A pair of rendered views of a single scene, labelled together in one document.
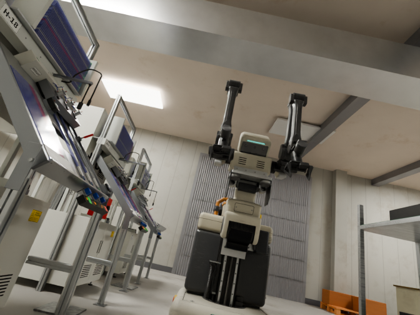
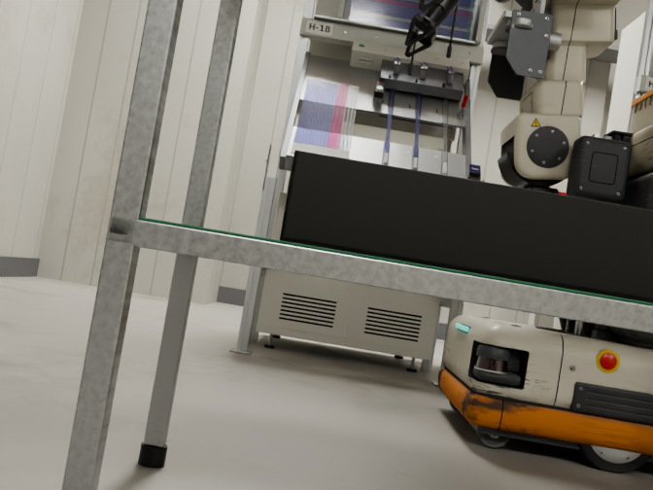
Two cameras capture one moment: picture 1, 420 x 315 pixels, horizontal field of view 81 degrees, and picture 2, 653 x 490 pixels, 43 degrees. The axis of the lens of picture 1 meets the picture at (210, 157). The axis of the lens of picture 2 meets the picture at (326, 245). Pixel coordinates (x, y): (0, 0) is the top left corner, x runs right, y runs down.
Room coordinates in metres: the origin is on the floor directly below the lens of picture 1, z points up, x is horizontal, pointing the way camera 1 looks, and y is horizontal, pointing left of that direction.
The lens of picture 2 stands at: (1.05, -2.43, 0.32)
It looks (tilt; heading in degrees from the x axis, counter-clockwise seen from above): 2 degrees up; 89
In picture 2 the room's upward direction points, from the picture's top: 10 degrees clockwise
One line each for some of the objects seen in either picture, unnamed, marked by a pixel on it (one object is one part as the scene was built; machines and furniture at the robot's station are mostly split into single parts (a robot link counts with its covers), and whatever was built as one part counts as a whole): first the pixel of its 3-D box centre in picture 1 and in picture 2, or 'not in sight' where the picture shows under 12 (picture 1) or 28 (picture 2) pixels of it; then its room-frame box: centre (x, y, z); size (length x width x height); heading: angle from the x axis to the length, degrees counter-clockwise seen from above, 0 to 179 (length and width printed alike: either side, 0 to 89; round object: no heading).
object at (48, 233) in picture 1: (64, 247); not in sight; (2.68, 1.19, 0.31); 0.70 x 0.65 x 0.62; 0
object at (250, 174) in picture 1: (248, 184); (523, 48); (1.50, -0.28, 0.99); 0.28 x 0.16 x 0.22; 88
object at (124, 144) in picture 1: (120, 143); not in sight; (2.74, 1.07, 1.52); 0.51 x 0.13 x 0.27; 0
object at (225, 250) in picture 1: (247, 238); (558, 171); (1.62, -0.34, 0.68); 0.28 x 0.27 x 0.25; 88
